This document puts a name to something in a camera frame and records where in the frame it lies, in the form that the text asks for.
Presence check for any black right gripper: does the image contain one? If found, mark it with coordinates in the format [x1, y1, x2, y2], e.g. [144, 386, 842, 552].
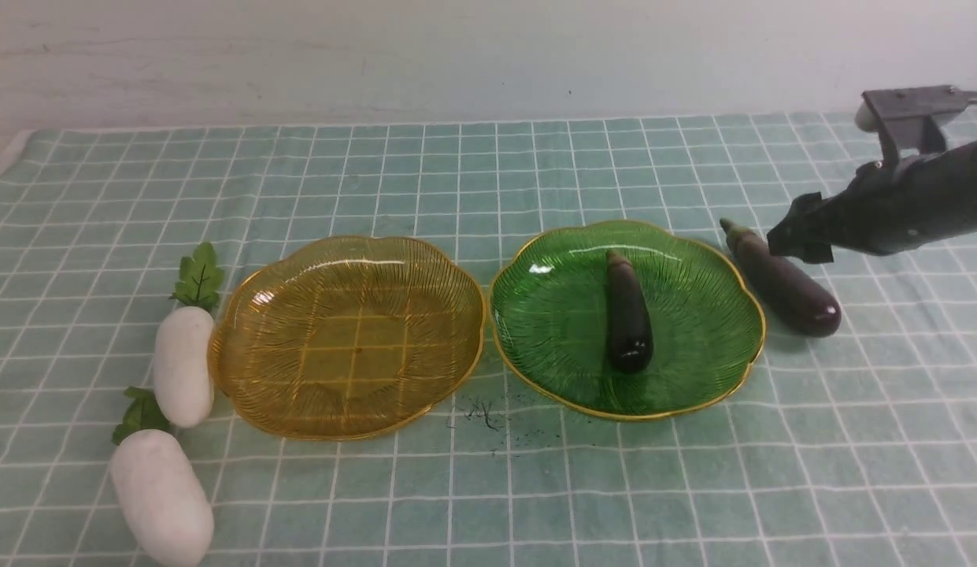
[766, 140, 977, 265]

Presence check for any purple eggplant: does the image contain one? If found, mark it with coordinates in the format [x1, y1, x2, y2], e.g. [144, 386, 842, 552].
[719, 217, 843, 338]
[605, 249, 653, 376]

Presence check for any white radish with leaves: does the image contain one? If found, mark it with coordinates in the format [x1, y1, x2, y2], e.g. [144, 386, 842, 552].
[108, 387, 215, 566]
[151, 242, 225, 428]

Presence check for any green transparent plastic plate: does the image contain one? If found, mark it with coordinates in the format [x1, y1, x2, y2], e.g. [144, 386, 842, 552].
[488, 220, 768, 422]

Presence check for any yellow transparent plastic plate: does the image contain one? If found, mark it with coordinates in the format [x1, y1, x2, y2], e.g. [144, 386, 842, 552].
[207, 235, 487, 441]

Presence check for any green checkered tablecloth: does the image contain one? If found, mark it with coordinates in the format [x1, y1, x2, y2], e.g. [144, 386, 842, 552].
[0, 109, 977, 567]

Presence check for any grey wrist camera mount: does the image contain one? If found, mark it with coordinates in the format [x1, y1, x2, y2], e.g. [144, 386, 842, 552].
[854, 85, 977, 166]

